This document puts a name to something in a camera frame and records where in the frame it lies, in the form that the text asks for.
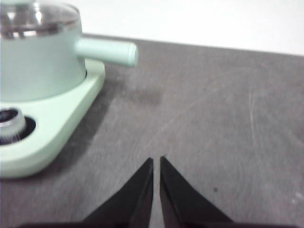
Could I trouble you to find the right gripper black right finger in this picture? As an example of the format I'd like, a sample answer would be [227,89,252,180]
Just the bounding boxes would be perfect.
[159,155,235,228]

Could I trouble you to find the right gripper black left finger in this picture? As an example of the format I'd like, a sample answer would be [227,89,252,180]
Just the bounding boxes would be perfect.
[82,157,154,228]

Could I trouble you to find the glass lid with green knob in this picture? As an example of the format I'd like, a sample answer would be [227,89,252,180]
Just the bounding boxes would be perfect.
[0,0,80,38]

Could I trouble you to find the mint green steamer pot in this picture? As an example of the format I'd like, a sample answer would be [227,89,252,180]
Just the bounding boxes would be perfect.
[0,20,139,100]

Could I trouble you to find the mint green cooker base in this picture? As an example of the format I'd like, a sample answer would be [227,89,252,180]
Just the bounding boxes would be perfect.
[0,60,106,179]

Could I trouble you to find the silver control dial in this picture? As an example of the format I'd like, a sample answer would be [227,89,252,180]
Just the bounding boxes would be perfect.
[0,108,27,145]

